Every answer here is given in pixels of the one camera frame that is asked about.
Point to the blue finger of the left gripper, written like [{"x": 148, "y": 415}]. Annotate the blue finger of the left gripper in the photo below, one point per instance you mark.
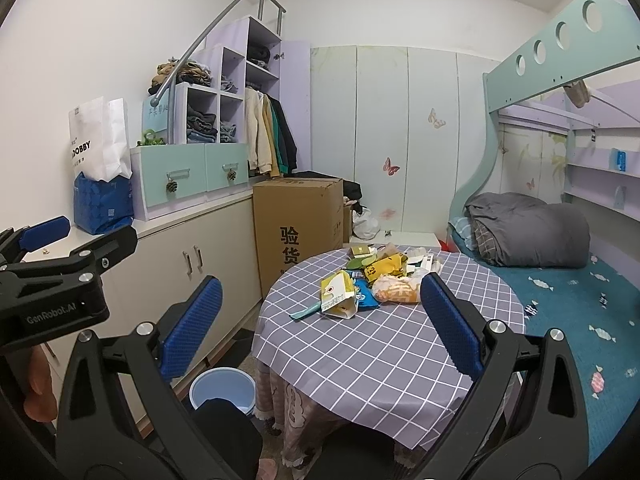
[
  {"x": 15, "y": 244},
  {"x": 96, "y": 257}
]

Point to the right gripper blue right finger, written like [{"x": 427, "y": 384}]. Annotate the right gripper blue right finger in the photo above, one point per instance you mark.
[{"x": 524, "y": 416}]

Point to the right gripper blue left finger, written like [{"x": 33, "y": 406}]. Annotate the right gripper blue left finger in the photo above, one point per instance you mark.
[{"x": 97, "y": 435}]

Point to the orange bread packet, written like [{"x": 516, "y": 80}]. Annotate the orange bread packet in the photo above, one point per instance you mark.
[{"x": 389, "y": 288}]

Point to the yellow snack bag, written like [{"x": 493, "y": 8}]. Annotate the yellow snack bag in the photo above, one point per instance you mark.
[{"x": 338, "y": 296}]

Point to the teal snack wrapper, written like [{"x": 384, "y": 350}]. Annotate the teal snack wrapper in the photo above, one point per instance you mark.
[{"x": 300, "y": 315}]

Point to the blue white tissue packet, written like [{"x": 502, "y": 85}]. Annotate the blue white tissue packet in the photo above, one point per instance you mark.
[{"x": 423, "y": 263}]

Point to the blue orange snack packet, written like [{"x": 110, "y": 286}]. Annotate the blue orange snack packet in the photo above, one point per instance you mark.
[{"x": 365, "y": 300}]

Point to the yellow paper bag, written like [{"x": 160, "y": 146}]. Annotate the yellow paper bag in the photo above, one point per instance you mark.
[{"x": 392, "y": 265}]

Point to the green leaf shaped cloth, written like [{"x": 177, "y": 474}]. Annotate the green leaf shaped cloth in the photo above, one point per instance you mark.
[{"x": 361, "y": 263}]

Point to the olive green small box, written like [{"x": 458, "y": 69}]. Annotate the olive green small box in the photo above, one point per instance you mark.
[{"x": 361, "y": 251}]

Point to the blue plastic trash bin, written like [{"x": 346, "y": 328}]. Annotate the blue plastic trash bin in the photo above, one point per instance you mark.
[{"x": 226, "y": 383}]

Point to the person's left hand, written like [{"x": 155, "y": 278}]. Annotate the person's left hand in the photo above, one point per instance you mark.
[{"x": 40, "y": 404}]

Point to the blue paper bag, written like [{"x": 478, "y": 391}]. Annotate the blue paper bag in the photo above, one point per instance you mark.
[{"x": 102, "y": 207}]

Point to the teal drawer unit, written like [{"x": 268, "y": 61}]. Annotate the teal drawer unit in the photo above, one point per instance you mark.
[{"x": 169, "y": 178}]

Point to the teal candy print mattress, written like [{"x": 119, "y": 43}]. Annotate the teal candy print mattress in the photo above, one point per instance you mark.
[{"x": 594, "y": 306}]

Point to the white paper shopping bag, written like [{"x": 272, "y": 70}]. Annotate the white paper shopping bag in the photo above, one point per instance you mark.
[{"x": 99, "y": 144}]

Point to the long white low cabinet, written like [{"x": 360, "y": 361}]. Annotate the long white low cabinet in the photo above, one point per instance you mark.
[{"x": 173, "y": 255}]

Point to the grey checked tablecloth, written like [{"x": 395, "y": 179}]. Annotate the grey checked tablecloth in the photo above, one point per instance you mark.
[{"x": 385, "y": 368}]

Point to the pink skirt under tablecloth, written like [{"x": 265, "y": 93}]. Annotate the pink skirt under tablecloth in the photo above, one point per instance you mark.
[{"x": 303, "y": 425}]

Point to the grey folded duvet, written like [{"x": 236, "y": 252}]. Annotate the grey folded duvet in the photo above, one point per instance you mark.
[{"x": 521, "y": 231}]

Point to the red storage box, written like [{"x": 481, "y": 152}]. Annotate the red storage box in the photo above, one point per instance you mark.
[{"x": 448, "y": 246}]

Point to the purple cubby shelf staircase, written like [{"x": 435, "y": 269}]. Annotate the purple cubby shelf staircase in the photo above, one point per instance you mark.
[{"x": 240, "y": 106}]

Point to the folded clothes pile on shelf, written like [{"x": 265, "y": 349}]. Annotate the folded clothes pile on shelf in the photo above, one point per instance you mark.
[{"x": 192, "y": 72}]

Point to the tall brown cardboard box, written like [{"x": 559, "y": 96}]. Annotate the tall brown cardboard box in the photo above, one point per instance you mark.
[{"x": 295, "y": 219}]

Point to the hanging clothes row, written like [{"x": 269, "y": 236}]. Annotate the hanging clothes row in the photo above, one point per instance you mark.
[{"x": 271, "y": 146}]

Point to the white plastic bag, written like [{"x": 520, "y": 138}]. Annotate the white plastic bag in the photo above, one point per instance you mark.
[{"x": 364, "y": 224}]

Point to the white wardrobe with butterflies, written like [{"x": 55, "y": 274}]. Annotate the white wardrobe with butterflies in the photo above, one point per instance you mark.
[{"x": 407, "y": 124}]

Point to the grey metal handrail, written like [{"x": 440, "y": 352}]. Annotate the grey metal handrail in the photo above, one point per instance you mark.
[{"x": 243, "y": 47}]

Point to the teal bunk bed frame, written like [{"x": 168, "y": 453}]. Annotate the teal bunk bed frame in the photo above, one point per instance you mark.
[{"x": 586, "y": 38}]

